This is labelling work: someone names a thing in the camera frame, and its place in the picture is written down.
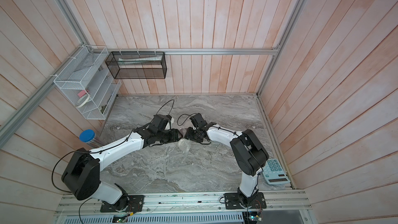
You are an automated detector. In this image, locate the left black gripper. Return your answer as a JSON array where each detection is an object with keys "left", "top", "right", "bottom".
[{"left": 157, "top": 128, "right": 184, "bottom": 144}]

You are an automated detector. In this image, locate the clear bubble wrap sheet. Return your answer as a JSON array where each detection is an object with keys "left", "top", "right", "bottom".
[{"left": 177, "top": 137, "right": 198, "bottom": 154}]

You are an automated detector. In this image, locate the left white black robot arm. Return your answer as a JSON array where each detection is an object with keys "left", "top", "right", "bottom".
[{"left": 61, "top": 115, "right": 182, "bottom": 212}]

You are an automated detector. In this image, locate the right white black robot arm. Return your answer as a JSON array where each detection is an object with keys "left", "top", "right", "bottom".
[{"left": 184, "top": 113, "right": 269, "bottom": 208}]

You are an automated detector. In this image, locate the blue lid plastic jar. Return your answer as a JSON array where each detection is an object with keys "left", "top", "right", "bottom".
[{"left": 79, "top": 129, "right": 105, "bottom": 148}]

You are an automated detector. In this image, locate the paper sheet in basket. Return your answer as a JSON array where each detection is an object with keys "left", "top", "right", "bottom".
[{"left": 118, "top": 56, "right": 163, "bottom": 66}]

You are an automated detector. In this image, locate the white tape roll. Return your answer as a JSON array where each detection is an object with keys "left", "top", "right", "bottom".
[{"left": 76, "top": 93, "right": 90, "bottom": 108}]

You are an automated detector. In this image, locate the pink eraser block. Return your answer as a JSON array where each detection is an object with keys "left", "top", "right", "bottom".
[{"left": 77, "top": 90, "right": 87, "bottom": 98}]

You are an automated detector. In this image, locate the light blue calculator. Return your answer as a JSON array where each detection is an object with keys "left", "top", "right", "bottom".
[{"left": 262, "top": 159, "right": 290, "bottom": 185}]

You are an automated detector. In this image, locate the black camera cable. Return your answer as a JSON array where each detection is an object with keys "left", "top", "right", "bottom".
[{"left": 176, "top": 112, "right": 198, "bottom": 127}]

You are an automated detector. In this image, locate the black mesh wall basket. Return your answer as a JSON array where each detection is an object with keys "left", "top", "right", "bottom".
[{"left": 105, "top": 51, "right": 167, "bottom": 79}]

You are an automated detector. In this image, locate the white wire mesh shelf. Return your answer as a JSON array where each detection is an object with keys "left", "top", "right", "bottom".
[{"left": 54, "top": 45, "right": 121, "bottom": 120}]

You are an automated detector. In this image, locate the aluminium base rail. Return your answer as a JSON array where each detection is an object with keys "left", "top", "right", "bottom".
[{"left": 54, "top": 190, "right": 312, "bottom": 216}]

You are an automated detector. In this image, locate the horizontal aluminium wall rail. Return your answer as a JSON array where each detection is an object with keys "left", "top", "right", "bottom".
[{"left": 107, "top": 48, "right": 279, "bottom": 56}]

